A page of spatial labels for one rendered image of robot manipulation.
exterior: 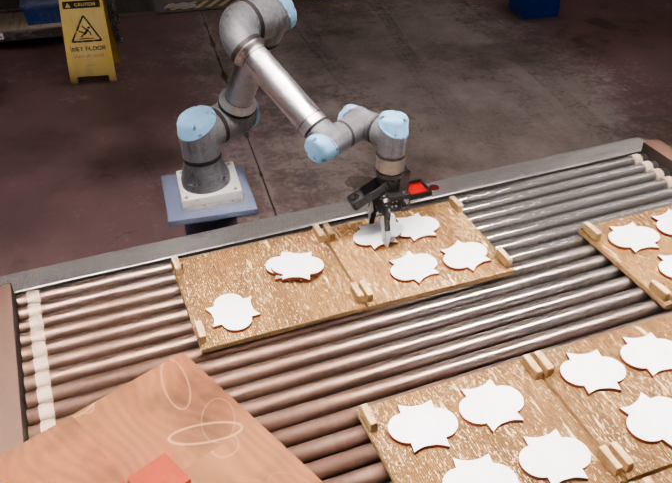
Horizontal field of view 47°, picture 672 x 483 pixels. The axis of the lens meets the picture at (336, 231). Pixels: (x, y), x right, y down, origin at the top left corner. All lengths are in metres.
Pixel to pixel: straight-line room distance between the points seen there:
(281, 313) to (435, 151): 2.70
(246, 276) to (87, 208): 2.20
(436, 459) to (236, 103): 1.22
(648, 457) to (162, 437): 0.94
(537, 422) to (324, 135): 0.82
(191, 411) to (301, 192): 2.61
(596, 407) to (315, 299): 0.69
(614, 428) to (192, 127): 1.37
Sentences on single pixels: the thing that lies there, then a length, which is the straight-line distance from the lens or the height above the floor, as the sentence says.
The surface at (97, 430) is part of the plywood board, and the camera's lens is 1.53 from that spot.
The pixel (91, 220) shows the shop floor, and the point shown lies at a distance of 3.99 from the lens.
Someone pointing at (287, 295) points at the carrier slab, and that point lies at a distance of 1.91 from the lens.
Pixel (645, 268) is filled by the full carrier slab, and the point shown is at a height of 0.94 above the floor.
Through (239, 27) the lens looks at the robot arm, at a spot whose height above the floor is 1.47.
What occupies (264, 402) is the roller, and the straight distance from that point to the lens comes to 1.68.
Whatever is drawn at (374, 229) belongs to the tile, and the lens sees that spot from 2.10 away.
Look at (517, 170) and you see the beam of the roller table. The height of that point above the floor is 0.91.
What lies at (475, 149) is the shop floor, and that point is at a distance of 4.48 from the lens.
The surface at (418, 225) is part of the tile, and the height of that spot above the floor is 0.95.
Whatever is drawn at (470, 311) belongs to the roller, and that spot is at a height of 0.92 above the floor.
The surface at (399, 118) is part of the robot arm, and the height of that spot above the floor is 1.30.
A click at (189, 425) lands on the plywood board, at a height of 1.04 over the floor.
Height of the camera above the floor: 2.17
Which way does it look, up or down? 36 degrees down
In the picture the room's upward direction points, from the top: straight up
